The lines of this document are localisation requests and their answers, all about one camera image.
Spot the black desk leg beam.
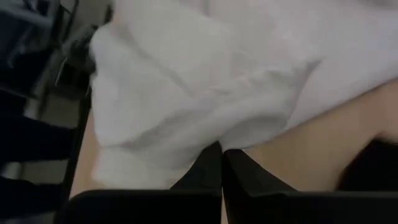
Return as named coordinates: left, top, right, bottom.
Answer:
left=0, top=113, right=77, bottom=164

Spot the white t-shirt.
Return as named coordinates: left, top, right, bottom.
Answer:
left=88, top=0, right=398, bottom=191

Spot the black side desk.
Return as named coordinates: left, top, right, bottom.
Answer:
left=0, top=0, right=63, bottom=97

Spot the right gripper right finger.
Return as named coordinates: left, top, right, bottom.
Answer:
left=222, top=148, right=299, bottom=192

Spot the black t-shirt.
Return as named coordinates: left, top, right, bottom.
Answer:
left=336, top=136, right=398, bottom=192

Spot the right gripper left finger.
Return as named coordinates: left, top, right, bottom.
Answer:
left=169, top=141, right=224, bottom=192

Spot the black aluminium table frame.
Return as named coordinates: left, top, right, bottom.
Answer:
left=52, top=0, right=94, bottom=203

